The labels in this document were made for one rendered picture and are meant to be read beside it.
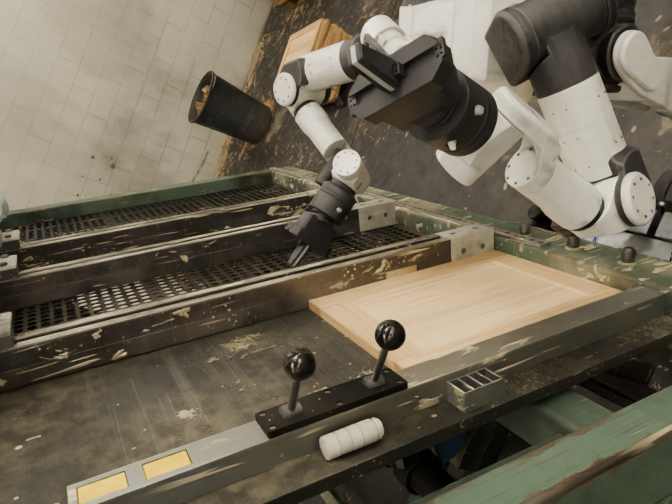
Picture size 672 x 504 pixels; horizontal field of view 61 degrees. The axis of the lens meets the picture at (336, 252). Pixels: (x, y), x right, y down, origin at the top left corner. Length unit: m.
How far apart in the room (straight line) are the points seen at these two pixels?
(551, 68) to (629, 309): 0.42
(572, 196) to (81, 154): 5.63
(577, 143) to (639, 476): 0.46
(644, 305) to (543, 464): 0.50
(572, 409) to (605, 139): 0.39
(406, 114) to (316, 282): 0.58
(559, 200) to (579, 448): 0.33
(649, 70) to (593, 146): 0.46
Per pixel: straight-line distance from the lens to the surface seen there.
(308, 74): 1.40
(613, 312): 1.04
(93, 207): 2.48
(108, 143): 6.24
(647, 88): 1.36
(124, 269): 1.48
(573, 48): 0.91
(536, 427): 0.93
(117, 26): 6.48
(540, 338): 0.93
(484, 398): 0.83
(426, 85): 0.60
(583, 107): 0.91
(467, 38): 1.01
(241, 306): 1.11
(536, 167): 0.81
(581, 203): 0.86
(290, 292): 1.14
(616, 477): 0.70
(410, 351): 0.93
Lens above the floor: 1.88
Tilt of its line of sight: 31 degrees down
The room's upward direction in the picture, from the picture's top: 69 degrees counter-clockwise
